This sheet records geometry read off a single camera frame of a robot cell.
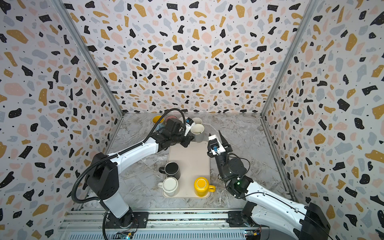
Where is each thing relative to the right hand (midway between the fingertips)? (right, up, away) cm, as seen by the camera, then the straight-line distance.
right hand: (216, 131), depth 65 cm
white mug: (-23, -29, +13) cm, 39 cm away
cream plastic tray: (-11, -19, +27) cm, 35 cm away
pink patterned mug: (-29, +9, +41) cm, 51 cm away
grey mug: (-9, -1, +24) cm, 26 cm away
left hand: (-11, -2, +19) cm, 22 cm away
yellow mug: (-6, -29, +10) cm, 31 cm away
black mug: (-23, -22, +17) cm, 36 cm away
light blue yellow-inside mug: (-34, +4, +37) cm, 51 cm away
